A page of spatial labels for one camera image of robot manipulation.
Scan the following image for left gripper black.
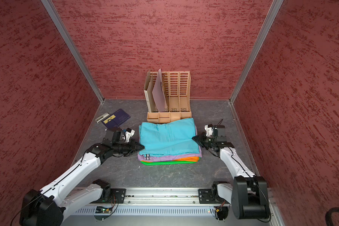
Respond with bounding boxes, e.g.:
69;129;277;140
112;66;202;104
112;138;145;156

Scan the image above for purple shorts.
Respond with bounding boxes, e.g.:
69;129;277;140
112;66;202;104
137;124;203;163

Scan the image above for orange cloth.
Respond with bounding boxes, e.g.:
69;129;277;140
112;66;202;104
175;156;201;162

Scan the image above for teal shirt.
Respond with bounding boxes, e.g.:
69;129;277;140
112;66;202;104
139;118;200;157

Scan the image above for green plastic basket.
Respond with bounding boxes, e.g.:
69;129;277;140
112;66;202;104
141;161;196;166

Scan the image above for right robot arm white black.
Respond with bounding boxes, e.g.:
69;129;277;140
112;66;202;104
192;124;272;223

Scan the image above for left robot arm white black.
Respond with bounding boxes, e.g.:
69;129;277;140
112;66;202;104
17;128;145;226

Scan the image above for dark blue book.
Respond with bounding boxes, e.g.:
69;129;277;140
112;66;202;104
96;109;131;129

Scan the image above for lilac paper folder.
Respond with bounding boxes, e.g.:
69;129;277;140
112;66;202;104
152;69;167;112

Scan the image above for beige desk file organizer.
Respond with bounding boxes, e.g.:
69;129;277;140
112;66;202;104
147;71;192;124

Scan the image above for cardboard sheet in organizer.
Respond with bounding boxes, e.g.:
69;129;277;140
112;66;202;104
144;71;156;113

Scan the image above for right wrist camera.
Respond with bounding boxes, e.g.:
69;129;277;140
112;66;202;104
204;124;214;137

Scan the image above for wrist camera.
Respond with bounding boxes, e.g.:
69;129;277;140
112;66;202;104
124;128;135;143
204;124;214;137

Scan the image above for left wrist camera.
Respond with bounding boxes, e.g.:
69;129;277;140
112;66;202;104
124;128;135;143

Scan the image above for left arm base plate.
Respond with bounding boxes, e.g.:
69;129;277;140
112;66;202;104
91;188;127;204

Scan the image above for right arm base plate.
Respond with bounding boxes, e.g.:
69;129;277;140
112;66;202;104
198;189;230;205

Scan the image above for black hose bottom corner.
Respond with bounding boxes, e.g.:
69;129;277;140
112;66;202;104
324;207;339;226

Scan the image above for right aluminium corner post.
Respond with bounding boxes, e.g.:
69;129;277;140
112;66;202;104
229;0;285;103

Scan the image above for aluminium corner post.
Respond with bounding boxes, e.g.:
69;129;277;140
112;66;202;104
229;0;285;103
41;0;105;104

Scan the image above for left aluminium corner post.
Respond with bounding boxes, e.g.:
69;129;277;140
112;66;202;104
41;0;105;104

